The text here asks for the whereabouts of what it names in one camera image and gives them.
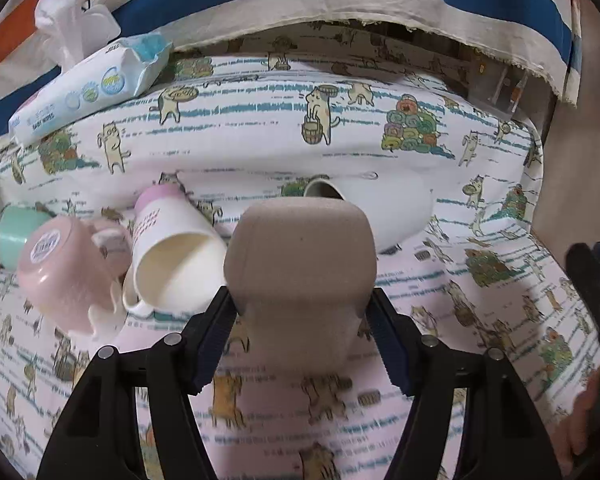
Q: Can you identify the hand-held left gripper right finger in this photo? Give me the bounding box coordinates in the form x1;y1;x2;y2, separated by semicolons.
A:
367;287;564;480

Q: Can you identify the person's right hand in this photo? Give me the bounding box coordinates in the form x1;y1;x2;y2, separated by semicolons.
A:
560;364;600;472

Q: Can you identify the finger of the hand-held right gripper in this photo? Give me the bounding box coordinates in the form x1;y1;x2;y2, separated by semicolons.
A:
565;241;600;363

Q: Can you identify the wet wipes packet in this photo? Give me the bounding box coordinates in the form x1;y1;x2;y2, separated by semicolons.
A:
8;32;175;146

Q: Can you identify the mint green cup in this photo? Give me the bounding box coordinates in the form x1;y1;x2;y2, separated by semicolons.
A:
0;204;53;271

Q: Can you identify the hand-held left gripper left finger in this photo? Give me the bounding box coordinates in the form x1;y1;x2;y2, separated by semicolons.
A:
37;286;234;480

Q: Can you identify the white cup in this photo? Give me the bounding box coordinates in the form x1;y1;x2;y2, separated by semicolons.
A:
302;172;435;256

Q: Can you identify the beige cup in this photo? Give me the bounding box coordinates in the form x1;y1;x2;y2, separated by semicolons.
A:
224;199;378;376

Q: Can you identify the cat printed blanket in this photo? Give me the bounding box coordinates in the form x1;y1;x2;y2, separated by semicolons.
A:
0;22;600;480

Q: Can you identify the cream cup with pink base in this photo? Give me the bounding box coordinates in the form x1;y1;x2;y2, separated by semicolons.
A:
122;183;229;317

